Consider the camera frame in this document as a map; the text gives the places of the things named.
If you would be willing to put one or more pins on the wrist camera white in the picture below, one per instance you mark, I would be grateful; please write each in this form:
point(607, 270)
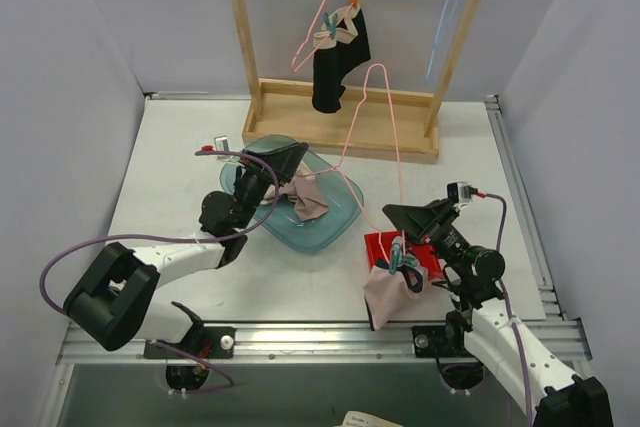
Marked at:
point(219, 149)
point(459, 193)

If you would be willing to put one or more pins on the pink wire hanger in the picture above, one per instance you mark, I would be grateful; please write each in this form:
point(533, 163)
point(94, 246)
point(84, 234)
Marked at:
point(374, 124)
point(296, 64)

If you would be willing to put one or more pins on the teal clothespin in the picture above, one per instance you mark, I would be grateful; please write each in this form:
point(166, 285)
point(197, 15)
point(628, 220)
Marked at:
point(331, 24)
point(401, 256)

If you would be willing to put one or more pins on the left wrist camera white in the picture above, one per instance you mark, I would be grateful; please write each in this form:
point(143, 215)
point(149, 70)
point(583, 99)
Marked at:
point(219, 149)

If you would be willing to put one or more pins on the teal clothespin on black underwear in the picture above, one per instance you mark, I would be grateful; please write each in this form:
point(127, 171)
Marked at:
point(331, 24)

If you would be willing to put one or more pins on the paper sheet bottom edge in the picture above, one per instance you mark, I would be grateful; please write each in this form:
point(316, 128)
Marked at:
point(361, 419)

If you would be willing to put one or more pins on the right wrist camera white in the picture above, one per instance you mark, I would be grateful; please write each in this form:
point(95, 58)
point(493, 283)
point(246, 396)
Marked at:
point(459, 193)

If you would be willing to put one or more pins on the aluminium mounting rail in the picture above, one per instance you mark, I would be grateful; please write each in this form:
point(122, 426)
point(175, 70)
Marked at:
point(272, 343)

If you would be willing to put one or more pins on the wooden clothes rack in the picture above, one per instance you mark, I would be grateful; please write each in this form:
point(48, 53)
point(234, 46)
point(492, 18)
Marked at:
point(271, 98)

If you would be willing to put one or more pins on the black underwear beige waistband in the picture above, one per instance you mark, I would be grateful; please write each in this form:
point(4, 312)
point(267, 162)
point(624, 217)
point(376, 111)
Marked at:
point(334, 59)

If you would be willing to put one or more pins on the beige pink underwear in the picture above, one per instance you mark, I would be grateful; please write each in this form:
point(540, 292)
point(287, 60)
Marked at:
point(305, 196)

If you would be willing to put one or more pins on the pink underwear navy trim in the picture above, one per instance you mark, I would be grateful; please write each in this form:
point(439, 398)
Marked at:
point(386, 294)

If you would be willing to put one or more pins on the red plastic bin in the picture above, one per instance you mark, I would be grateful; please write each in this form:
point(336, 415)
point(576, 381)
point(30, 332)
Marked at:
point(378, 252)

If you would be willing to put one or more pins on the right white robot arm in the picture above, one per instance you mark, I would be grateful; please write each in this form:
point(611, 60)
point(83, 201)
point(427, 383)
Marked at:
point(483, 323)

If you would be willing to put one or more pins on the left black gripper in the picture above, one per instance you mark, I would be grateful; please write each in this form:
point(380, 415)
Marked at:
point(267, 169)

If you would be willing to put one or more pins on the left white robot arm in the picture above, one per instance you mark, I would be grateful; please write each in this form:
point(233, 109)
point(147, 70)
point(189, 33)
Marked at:
point(115, 299)

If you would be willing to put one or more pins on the blue wire hanger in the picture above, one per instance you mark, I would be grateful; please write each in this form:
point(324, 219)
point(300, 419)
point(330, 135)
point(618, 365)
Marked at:
point(446, 16)

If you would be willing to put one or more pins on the teal plastic basin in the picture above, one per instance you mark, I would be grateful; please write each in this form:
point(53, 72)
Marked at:
point(344, 199)

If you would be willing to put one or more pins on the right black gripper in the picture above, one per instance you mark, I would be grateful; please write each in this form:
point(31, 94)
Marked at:
point(435, 222)

